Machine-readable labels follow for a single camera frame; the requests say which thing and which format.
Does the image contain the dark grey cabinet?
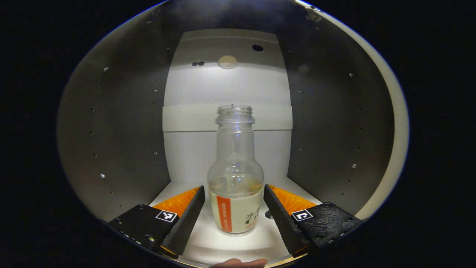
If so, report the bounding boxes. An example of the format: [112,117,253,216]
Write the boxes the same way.
[56,0,395,268]

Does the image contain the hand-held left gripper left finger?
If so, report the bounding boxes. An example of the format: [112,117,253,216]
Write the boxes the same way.
[107,185,206,258]

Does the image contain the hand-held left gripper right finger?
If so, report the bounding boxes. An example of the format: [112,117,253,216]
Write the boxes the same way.
[263,184,365,258]

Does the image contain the clear glass bottle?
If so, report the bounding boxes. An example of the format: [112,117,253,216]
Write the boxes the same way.
[207,105,265,235]

